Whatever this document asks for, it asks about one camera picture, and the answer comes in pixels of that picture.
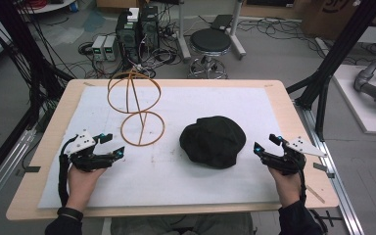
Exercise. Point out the cardboard box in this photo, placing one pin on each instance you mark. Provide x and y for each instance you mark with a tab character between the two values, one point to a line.
326	16

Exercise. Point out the grey power supply unit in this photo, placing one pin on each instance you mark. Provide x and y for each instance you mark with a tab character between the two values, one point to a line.
110	48
98	48

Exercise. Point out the thin wooden stick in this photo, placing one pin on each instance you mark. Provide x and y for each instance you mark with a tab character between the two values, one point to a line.
316	194

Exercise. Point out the person's left hand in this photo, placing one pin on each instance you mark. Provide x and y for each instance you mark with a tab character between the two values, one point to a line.
82	187

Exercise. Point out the black computer tower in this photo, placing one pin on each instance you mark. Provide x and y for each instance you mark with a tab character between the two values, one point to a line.
150	29
128	37

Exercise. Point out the white board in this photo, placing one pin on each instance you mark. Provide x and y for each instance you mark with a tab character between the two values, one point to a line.
359	107

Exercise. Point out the person's right hand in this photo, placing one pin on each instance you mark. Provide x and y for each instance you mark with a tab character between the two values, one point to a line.
287	189

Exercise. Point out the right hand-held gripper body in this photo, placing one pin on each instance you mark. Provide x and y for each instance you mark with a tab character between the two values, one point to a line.
285	163

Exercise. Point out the aluminium rail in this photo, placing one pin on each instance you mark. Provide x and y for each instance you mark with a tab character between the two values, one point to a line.
336	182
3	173

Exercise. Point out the black round stool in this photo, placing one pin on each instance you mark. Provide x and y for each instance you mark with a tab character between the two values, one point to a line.
210	49

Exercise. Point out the black hat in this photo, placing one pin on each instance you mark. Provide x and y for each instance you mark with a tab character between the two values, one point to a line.
212	142

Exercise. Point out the black tape piece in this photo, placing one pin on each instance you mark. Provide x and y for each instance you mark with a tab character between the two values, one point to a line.
32	169
323	169

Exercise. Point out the white stand frame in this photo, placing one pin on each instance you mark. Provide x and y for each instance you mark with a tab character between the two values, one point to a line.
184	36

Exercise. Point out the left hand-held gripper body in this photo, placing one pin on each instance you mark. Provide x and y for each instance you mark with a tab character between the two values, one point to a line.
84	160

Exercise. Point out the person's legs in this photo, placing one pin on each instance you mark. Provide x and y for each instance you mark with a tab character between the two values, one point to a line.
182	225

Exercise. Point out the black wristband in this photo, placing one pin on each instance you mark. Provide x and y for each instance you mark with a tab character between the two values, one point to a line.
70	213

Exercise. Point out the white table mat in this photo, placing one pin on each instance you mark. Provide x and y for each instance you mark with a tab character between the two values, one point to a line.
176	182

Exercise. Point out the black metal frame post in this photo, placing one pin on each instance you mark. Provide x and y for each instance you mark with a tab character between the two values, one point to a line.
336	55
16	45

